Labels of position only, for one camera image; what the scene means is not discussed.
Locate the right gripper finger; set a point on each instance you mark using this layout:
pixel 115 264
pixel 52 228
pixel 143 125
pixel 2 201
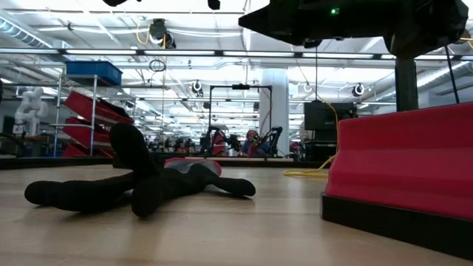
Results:
pixel 277 22

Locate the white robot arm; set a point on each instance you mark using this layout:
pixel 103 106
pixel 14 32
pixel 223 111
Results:
pixel 31 107

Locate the black background robot arm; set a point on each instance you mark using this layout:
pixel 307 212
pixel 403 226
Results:
pixel 275 134
pixel 212 137

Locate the black equipment box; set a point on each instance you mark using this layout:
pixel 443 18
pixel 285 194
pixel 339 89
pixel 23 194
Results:
pixel 318 116

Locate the person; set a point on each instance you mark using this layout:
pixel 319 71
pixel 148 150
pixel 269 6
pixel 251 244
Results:
pixel 253 146

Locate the blue storage bin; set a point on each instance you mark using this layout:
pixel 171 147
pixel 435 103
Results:
pixel 94 72

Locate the red grey square box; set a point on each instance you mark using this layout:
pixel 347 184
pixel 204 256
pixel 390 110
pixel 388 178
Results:
pixel 403 162

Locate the red storage bin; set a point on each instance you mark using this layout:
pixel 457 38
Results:
pixel 74 151
pixel 79 133
pixel 79 105

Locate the metal shelf rack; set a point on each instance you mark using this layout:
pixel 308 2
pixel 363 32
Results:
pixel 93 122

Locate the black glove grey red cuff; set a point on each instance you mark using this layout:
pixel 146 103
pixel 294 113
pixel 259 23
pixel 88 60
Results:
pixel 166 186

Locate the black camera gantry frame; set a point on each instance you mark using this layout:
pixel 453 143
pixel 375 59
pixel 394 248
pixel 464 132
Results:
pixel 240 87

